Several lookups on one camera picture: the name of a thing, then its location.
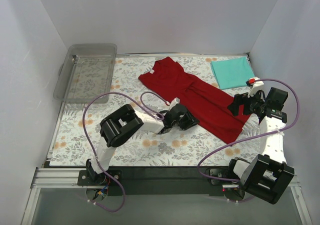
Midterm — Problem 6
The red t shirt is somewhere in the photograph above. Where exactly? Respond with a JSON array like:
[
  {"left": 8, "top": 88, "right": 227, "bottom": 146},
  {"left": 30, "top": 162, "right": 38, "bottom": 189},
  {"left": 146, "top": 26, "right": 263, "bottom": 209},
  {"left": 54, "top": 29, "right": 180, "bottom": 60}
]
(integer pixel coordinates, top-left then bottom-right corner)
[{"left": 138, "top": 57, "right": 250, "bottom": 144}]

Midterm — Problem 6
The folded teal t shirt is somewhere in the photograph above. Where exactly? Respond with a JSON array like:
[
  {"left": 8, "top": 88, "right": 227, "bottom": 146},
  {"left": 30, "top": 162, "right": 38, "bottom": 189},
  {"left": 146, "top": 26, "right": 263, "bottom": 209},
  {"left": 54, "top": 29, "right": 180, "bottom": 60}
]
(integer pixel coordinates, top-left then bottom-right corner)
[{"left": 210, "top": 56, "right": 255, "bottom": 90}]

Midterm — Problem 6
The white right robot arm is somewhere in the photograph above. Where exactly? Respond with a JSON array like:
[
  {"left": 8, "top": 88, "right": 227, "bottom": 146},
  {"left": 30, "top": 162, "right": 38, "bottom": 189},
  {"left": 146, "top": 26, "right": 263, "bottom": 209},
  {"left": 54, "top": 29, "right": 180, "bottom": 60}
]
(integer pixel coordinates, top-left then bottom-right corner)
[{"left": 226, "top": 87, "right": 295, "bottom": 205}]

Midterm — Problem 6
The floral tablecloth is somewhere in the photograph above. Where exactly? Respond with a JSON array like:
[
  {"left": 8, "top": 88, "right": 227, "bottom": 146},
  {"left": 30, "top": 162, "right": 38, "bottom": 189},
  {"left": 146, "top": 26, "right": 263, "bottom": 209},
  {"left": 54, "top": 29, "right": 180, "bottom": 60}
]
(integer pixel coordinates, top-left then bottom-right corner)
[{"left": 47, "top": 55, "right": 260, "bottom": 167}]

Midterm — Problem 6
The aluminium frame rail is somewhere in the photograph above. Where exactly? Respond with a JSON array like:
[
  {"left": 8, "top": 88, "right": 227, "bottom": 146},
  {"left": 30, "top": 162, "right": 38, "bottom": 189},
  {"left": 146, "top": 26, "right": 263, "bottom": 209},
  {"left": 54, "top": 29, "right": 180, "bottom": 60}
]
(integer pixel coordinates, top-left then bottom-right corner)
[{"left": 31, "top": 166, "right": 301, "bottom": 189}]

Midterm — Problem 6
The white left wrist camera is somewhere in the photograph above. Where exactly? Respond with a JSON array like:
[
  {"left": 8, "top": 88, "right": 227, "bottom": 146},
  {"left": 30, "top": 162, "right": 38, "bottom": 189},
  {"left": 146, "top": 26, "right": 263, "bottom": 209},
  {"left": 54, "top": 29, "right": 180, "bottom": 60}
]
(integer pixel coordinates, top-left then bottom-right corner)
[{"left": 165, "top": 97, "right": 180, "bottom": 110}]

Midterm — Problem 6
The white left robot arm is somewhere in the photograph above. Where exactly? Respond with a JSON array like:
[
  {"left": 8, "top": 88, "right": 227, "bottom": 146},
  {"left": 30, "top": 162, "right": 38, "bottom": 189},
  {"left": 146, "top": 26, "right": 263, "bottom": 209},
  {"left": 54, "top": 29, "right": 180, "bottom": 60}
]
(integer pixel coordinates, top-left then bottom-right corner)
[{"left": 86, "top": 103, "right": 200, "bottom": 185}]

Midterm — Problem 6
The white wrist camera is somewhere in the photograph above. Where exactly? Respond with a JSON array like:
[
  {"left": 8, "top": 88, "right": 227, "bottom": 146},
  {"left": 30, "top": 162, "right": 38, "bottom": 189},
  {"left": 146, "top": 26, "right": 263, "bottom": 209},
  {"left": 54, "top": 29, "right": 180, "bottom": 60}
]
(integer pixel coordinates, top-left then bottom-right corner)
[
  {"left": 246, "top": 77, "right": 264, "bottom": 98},
  {"left": 165, "top": 97, "right": 180, "bottom": 110}
]

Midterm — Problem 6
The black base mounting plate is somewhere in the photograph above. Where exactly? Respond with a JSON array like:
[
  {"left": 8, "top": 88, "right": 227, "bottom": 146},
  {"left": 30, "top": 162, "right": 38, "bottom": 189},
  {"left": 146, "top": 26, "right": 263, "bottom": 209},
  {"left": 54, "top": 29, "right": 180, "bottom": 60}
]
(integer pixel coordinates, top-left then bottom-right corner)
[{"left": 77, "top": 166, "right": 257, "bottom": 197}]

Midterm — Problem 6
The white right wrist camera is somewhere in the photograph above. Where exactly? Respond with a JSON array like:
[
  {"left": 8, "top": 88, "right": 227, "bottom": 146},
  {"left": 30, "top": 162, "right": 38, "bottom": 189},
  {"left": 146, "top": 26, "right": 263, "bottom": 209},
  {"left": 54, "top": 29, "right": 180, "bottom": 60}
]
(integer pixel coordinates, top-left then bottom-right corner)
[{"left": 246, "top": 77, "right": 264, "bottom": 98}]

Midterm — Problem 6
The clear plastic bin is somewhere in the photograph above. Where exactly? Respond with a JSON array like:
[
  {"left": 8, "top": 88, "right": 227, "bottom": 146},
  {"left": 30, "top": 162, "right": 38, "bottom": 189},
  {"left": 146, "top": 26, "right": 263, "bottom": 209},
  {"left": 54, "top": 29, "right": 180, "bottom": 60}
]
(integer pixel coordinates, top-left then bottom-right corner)
[{"left": 53, "top": 43, "right": 117, "bottom": 104}]

